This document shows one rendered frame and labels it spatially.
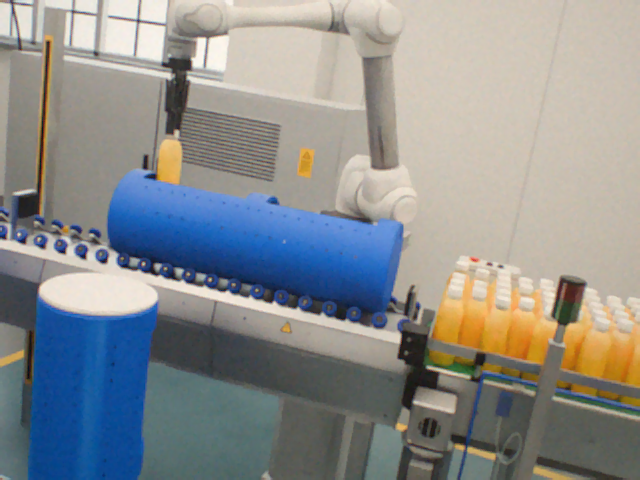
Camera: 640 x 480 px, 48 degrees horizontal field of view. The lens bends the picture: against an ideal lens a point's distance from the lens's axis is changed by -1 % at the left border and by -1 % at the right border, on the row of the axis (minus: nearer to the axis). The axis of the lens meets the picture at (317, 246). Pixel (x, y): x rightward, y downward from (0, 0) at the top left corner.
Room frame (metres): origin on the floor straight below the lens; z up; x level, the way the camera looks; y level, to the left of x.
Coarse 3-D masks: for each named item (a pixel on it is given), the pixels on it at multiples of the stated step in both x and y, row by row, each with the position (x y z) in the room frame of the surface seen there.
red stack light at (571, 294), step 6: (558, 282) 1.61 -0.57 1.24; (558, 288) 1.60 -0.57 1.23; (564, 288) 1.59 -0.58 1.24; (570, 288) 1.58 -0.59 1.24; (576, 288) 1.58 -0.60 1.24; (582, 288) 1.58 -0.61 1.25; (558, 294) 1.60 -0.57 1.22; (564, 294) 1.59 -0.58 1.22; (570, 294) 1.58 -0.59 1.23; (576, 294) 1.58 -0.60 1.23; (582, 294) 1.58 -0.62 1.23; (564, 300) 1.58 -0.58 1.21; (570, 300) 1.58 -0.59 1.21; (576, 300) 1.58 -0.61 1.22; (582, 300) 1.59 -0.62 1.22
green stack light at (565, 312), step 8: (560, 304) 1.59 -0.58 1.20; (568, 304) 1.58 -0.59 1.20; (576, 304) 1.58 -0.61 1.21; (552, 312) 1.60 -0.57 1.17; (560, 312) 1.58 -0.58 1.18; (568, 312) 1.58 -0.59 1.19; (576, 312) 1.58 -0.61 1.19; (560, 320) 1.58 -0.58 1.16; (568, 320) 1.58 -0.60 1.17; (576, 320) 1.59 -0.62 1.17
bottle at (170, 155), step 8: (168, 136) 2.21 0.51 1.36; (176, 136) 2.23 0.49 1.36; (168, 144) 2.20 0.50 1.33; (176, 144) 2.21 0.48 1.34; (160, 152) 2.21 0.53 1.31; (168, 152) 2.20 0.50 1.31; (176, 152) 2.21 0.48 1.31; (160, 160) 2.20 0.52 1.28; (168, 160) 2.20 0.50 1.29; (176, 160) 2.21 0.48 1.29; (160, 168) 2.20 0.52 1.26; (168, 168) 2.20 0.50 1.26; (176, 168) 2.21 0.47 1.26; (160, 176) 2.20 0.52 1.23; (168, 176) 2.20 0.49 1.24; (176, 176) 2.21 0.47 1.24; (176, 184) 2.22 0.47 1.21
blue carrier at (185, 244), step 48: (144, 192) 2.13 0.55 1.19; (192, 192) 2.12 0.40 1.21; (144, 240) 2.09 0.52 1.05; (192, 240) 2.05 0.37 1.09; (240, 240) 2.02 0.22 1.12; (288, 240) 2.00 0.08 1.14; (336, 240) 1.98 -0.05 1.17; (384, 240) 1.97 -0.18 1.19; (288, 288) 2.02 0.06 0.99; (336, 288) 1.96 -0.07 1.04; (384, 288) 1.93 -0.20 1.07
